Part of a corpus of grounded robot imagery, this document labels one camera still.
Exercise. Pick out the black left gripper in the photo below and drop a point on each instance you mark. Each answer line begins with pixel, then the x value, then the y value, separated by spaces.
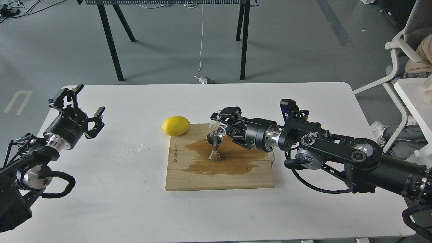
pixel 72 122

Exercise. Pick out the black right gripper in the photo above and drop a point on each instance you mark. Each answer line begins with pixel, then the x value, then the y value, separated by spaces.
pixel 248 133

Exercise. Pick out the small clear glass cup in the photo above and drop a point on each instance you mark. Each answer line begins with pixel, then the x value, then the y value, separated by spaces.
pixel 217 128

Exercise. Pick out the steel double jigger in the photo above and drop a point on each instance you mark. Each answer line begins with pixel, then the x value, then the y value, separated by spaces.
pixel 214 141

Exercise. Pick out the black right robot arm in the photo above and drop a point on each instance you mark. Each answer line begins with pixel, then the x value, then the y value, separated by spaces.
pixel 359 162

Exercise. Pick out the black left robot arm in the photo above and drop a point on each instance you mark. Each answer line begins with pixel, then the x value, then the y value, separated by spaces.
pixel 25 174

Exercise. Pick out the white power adapter on floor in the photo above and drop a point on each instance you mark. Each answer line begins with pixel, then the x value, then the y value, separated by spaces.
pixel 206 80

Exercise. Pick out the yellow lemon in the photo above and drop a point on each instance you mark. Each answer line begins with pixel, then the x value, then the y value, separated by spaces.
pixel 175 125

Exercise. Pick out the wooden cutting board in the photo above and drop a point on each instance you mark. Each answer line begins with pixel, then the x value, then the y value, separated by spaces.
pixel 189 167

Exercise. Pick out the seated person in beige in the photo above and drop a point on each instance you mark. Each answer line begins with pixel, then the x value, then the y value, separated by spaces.
pixel 411 138

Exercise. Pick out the white side table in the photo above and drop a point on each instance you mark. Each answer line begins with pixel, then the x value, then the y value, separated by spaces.
pixel 411 93

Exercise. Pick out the white office chair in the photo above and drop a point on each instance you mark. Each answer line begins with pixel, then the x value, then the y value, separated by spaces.
pixel 402 48

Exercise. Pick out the black metal table frame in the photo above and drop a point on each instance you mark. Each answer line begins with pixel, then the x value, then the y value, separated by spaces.
pixel 187 31

